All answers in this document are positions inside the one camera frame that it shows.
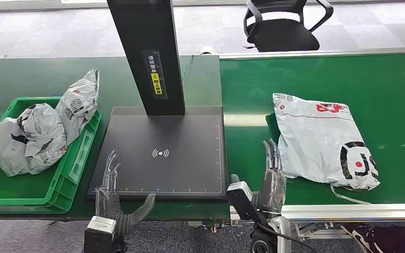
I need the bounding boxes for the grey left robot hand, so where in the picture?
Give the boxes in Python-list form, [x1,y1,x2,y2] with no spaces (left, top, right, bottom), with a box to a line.
[95,150,157,238]

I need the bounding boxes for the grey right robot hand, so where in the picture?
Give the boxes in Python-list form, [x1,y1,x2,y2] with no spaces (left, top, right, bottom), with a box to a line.
[230,139,287,215]

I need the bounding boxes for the white red-logo courier package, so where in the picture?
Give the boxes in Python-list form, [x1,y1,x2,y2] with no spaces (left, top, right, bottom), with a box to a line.
[272,93,381,206]

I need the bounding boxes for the black weighing device with column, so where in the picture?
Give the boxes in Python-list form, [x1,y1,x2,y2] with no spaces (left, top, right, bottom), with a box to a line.
[85,0,230,202]

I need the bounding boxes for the green plastic basket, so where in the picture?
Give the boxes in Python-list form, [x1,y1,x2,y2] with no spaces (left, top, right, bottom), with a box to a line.
[0,96,102,215]

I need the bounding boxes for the crumpled grey courier package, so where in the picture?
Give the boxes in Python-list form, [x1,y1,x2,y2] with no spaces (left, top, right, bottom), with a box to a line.
[0,103,68,178]

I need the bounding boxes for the metal fittings under table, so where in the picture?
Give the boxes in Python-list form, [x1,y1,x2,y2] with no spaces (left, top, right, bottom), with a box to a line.
[188,219,242,234]

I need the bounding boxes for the black white patterned object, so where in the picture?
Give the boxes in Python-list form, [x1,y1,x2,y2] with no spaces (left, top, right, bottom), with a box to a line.
[340,222,405,253]

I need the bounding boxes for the green conveyor belt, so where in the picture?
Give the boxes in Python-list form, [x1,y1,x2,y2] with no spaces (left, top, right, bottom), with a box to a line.
[219,46,405,223]

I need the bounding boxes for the black office chair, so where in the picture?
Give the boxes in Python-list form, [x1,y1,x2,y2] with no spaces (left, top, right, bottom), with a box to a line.
[243,0,334,53]

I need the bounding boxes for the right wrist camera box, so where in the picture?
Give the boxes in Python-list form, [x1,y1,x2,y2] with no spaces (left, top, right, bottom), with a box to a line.
[226,181,260,223]

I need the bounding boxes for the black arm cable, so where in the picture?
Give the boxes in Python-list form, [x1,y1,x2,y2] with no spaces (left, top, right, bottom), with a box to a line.
[256,222,317,253]

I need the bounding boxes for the thin black cable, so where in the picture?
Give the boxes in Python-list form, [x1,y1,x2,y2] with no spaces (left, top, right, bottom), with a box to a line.
[181,54,195,83]

